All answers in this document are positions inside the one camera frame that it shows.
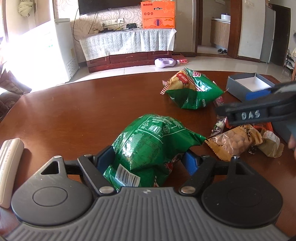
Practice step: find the tied cream curtain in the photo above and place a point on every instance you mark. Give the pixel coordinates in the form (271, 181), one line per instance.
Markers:
(25, 7)

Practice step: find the purple white floor bottle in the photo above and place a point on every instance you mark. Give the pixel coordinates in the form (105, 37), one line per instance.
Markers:
(165, 62)

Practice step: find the olive pastry packet white label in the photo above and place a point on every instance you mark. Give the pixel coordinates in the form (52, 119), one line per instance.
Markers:
(271, 145)

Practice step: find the white remote control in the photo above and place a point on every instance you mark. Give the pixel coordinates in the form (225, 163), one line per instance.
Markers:
(11, 152)

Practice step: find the dark green snack bag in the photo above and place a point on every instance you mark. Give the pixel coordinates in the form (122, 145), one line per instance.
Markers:
(147, 150)

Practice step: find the red floor scale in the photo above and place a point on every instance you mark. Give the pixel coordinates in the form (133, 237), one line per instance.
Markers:
(179, 58)

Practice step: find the person's right hand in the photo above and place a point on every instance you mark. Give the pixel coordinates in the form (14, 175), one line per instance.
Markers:
(292, 145)

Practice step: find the grey refrigerator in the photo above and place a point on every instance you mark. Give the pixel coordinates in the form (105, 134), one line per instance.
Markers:
(268, 36)

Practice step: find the grey cardboard box tray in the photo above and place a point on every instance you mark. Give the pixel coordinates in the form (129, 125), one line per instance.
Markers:
(239, 85)

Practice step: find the clear peanut snack bag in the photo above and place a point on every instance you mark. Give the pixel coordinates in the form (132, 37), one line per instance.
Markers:
(234, 142)

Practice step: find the black flat television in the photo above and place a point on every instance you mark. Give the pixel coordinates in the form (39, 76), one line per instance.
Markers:
(92, 6)

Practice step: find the tv cabinet with floral cloth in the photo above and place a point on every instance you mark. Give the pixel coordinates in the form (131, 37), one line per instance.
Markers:
(130, 48)

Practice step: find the small clear candy packet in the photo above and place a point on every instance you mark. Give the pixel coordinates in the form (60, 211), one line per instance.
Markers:
(219, 126)

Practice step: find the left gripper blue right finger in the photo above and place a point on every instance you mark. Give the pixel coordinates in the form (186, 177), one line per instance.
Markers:
(200, 169)

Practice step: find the orange gift box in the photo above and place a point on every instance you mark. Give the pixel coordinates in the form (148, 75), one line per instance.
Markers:
(158, 14)

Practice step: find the green chips bag with picture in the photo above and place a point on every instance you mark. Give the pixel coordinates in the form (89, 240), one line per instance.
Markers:
(190, 89)

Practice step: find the long orange-red snack bar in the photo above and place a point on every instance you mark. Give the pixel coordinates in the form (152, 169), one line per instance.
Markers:
(258, 126)

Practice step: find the pink clear candy packet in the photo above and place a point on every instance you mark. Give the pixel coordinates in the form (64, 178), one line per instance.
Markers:
(219, 101)

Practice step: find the white chest freezer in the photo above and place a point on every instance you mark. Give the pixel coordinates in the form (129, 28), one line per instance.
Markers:
(43, 57)

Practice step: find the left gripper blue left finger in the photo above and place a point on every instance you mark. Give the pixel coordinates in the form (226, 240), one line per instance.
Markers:
(93, 167)

